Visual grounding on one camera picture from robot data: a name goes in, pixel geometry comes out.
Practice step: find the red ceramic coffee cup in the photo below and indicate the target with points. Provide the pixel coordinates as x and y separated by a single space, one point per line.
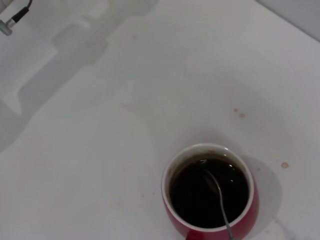
246 222

